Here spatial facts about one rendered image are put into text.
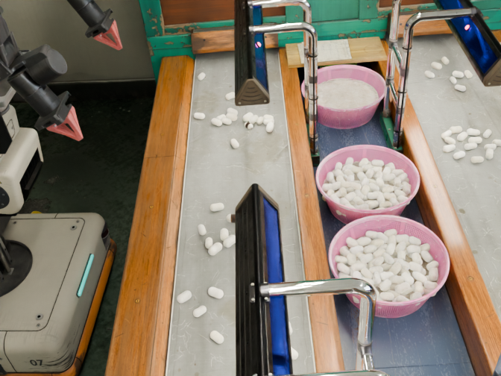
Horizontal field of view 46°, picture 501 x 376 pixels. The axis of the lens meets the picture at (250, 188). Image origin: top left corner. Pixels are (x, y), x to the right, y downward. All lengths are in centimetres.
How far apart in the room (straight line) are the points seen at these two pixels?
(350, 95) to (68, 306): 114
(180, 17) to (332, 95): 60
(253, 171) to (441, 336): 66
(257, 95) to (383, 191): 45
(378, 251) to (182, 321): 48
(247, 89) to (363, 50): 84
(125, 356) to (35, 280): 95
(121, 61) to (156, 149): 167
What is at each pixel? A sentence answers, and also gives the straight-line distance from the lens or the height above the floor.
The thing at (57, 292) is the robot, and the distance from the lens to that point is 211.
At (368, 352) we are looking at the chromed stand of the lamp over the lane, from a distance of 99.
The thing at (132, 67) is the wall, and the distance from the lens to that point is 338.
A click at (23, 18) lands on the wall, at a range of 342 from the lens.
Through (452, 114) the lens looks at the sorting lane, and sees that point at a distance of 189.
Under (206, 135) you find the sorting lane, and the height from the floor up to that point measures 74.
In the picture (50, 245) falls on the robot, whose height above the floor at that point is 28.
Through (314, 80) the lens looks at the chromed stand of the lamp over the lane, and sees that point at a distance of 160.
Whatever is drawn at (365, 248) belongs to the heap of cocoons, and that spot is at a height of 74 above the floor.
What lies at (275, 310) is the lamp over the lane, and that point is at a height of 108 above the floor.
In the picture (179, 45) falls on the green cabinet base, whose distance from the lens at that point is 218.
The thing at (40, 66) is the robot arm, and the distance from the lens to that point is 134.
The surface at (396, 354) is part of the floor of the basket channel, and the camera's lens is 135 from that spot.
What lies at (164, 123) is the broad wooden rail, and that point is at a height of 76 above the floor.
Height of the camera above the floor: 180
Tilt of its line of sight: 41 degrees down
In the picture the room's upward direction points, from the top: 6 degrees counter-clockwise
